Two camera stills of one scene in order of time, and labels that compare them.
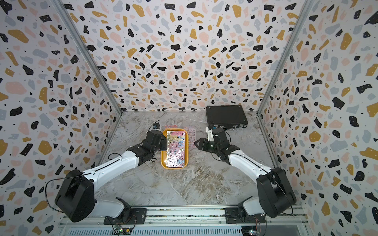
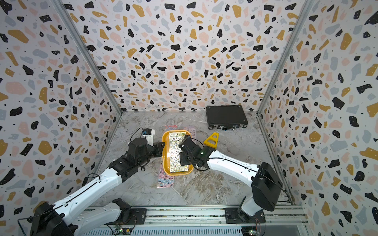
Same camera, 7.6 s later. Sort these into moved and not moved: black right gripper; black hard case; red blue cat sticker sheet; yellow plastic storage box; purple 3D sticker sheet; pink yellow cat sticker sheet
Moved: black right gripper; pink yellow cat sticker sheet; yellow plastic storage box
Not moved: red blue cat sticker sheet; black hard case; purple 3D sticker sheet
